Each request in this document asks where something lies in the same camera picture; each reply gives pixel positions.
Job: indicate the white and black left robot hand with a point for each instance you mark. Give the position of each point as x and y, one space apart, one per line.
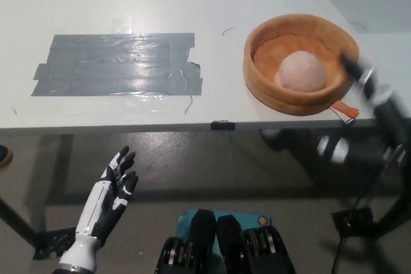
96 203

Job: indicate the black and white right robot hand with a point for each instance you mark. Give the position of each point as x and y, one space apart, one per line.
391 120

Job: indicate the pale pink plush dumpling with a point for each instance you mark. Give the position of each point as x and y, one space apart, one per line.
300 70

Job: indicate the black table leg with foot plate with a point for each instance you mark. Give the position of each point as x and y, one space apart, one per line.
19 219
353 219

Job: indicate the orange soft plush plate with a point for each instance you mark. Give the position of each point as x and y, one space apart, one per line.
289 104

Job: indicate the black robot torso teal top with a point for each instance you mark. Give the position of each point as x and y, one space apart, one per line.
231 242

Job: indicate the dark shoe with tan sole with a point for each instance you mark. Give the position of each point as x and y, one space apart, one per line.
4 155

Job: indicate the small black tape piece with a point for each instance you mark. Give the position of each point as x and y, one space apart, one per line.
222 125

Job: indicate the grey duct tape patch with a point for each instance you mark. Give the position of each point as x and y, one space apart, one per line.
112 62

